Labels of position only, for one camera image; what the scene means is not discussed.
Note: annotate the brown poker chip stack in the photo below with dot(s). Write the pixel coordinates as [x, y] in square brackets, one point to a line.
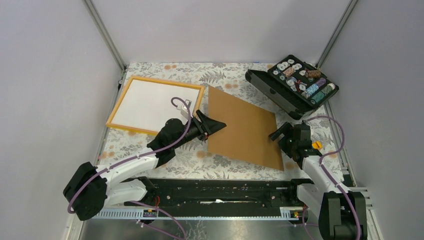
[313, 74]

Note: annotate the floral patterned table mat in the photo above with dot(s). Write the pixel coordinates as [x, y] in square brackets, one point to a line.
[193, 160]

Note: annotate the sky building photo print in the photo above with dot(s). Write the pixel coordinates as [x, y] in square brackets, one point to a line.
[152, 106]

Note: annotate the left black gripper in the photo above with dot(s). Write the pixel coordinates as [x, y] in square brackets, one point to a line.
[209, 125]

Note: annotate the orange picture frame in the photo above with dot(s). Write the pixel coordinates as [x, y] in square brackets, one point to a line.
[119, 109]

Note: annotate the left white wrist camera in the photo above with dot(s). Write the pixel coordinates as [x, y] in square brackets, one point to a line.
[184, 108]

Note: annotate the purple poker chip stack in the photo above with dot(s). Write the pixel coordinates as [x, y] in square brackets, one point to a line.
[319, 83]

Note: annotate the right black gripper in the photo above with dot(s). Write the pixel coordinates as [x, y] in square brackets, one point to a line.
[287, 130]

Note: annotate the teal poker chip stack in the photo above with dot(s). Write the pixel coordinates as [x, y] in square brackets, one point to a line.
[323, 93]

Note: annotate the black poker chip case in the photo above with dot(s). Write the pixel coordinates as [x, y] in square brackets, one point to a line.
[286, 85]

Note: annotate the blue yellow toy car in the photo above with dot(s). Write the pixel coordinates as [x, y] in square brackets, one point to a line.
[317, 145]

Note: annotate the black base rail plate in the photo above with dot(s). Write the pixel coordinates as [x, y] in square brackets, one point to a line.
[222, 198]

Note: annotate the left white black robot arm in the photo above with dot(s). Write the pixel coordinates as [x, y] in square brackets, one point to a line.
[93, 187]

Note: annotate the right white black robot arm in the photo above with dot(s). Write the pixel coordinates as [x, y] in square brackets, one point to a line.
[341, 212]

